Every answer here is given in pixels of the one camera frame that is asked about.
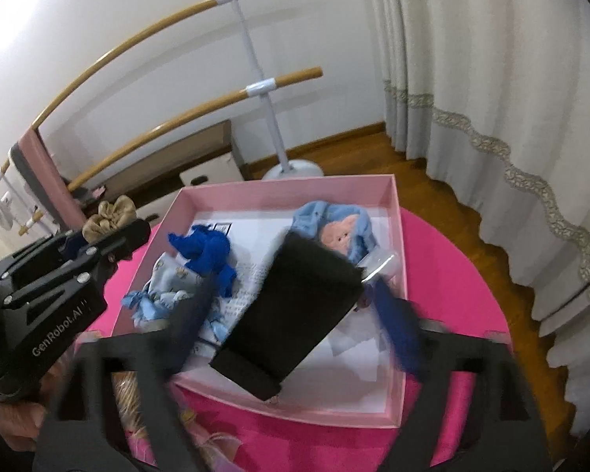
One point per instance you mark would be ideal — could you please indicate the pink round table cloth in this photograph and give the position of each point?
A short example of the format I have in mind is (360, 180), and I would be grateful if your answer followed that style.
(447, 280)

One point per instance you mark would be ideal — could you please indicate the large black pouch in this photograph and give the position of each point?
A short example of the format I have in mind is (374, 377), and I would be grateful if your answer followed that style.
(295, 314)

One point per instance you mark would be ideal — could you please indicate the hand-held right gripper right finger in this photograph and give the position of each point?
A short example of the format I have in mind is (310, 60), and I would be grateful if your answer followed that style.
(398, 334)

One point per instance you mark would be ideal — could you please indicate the blue knitted scrunchie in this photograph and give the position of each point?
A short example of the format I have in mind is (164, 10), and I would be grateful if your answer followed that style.
(206, 250)

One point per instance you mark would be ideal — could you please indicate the short wooden barre rail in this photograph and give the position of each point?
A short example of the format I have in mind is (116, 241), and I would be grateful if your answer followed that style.
(300, 76)

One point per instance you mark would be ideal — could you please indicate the pink cardboard box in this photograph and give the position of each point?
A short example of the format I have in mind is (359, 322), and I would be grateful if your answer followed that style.
(275, 194)

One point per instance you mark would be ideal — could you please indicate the white barre stand with base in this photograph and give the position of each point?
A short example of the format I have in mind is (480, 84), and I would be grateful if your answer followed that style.
(292, 171)

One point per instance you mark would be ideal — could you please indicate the white cabinet drawer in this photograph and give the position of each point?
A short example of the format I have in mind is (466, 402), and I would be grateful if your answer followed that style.
(152, 204)
(211, 169)

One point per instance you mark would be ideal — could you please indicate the beige scrunchie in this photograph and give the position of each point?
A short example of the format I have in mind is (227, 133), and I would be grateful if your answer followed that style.
(108, 216)

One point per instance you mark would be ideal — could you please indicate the blue plush pouch pink bear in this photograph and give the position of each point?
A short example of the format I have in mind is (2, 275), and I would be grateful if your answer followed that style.
(334, 236)

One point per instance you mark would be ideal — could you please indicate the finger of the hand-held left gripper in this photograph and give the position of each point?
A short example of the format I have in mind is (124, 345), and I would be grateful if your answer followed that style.
(123, 241)
(73, 246)

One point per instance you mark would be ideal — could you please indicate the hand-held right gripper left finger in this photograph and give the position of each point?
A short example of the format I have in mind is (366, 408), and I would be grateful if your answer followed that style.
(191, 324)

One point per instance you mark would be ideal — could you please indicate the person's left hand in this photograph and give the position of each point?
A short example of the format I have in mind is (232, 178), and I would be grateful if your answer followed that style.
(14, 423)

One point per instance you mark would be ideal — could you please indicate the cream pleated curtain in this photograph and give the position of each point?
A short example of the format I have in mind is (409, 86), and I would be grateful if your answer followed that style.
(496, 59)

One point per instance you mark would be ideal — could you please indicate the pink hanging mat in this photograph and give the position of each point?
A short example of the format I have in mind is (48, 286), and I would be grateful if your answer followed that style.
(49, 172)

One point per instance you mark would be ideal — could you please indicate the light blue printed cloth pouch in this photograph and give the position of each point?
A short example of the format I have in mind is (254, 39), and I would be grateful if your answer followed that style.
(177, 275)

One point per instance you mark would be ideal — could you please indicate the grey hanging mat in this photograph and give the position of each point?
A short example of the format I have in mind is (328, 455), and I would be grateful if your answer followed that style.
(27, 177)

